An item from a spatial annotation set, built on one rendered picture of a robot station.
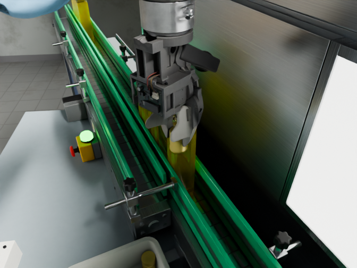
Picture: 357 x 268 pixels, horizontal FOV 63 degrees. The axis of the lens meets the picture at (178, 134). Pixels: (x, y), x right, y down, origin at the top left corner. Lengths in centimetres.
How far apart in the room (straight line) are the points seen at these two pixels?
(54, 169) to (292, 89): 84
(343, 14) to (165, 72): 25
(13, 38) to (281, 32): 372
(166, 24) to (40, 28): 354
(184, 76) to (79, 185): 66
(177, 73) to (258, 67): 19
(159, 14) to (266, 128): 32
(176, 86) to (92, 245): 56
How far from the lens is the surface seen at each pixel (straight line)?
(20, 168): 115
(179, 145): 54
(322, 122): 50
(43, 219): 96
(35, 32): 394
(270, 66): 56
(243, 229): 63
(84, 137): 104
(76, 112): 128
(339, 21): 47
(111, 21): 371
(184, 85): 44
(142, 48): 41
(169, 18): 39
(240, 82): 64
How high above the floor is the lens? 146
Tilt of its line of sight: 37 degrees down
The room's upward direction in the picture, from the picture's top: straight up
